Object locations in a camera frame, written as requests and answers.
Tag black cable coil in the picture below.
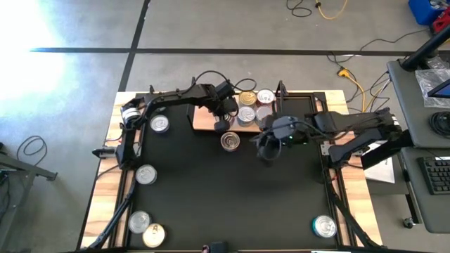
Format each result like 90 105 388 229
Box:
429 111 450 138

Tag monitor with blue screen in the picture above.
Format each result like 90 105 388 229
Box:
427 79 450 99

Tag silver-lid can blue label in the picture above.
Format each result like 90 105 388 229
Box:
150 114 170 134

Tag black pole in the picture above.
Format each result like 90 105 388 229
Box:
401 33 450 72

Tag silver-lid can teal label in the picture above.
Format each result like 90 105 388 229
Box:
237 105 257 126
135 164 158 186
311 214 338 239

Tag yellow extension cord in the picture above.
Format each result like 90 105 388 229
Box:
336 67 371 122

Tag black cable bundle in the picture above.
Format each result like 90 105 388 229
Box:
346 70 393 117

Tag gold-lid can olive label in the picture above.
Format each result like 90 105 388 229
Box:
238 90 258 108

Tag red box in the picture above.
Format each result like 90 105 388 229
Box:
432 15 450 35

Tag black metal table frame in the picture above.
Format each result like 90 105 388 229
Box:
121 90 352 252

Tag black diagonal frame strut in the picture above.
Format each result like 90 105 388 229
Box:
84 189 136 251
325 179 384 251

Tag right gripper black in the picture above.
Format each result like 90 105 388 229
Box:
257 115 310 162

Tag person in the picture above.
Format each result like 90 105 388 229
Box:
202 240 229 253

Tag black table mat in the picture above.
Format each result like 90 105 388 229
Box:
127 93 341 251

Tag grey desk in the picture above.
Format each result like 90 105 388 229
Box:
386 58 450 148
400 146 450 235

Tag silver-lid can red label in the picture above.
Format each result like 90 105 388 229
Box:
256 88 276 105

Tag wooden shelf black metal frame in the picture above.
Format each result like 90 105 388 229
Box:
188 76 290 134

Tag long black cable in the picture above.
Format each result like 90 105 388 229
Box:
326 29 430 66

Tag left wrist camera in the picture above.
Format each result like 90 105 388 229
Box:
214 80 236 100

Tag white paper sheet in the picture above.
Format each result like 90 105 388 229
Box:
364 142 397 185

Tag yellow cable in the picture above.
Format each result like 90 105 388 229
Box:
315 0 349 20

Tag silver-lid can green label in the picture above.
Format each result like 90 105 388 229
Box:
255 105 274 123

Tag grey metal stand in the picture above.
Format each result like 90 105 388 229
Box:
0 142 59 212

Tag blue bin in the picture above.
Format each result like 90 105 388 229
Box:
408 0 446 26

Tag black cable loop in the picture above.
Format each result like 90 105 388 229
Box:
16 135 49 167

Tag black keyboard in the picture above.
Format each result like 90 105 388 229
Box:
417 156 450 196

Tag clear plastic bag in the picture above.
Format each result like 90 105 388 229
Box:
414 67 450 109

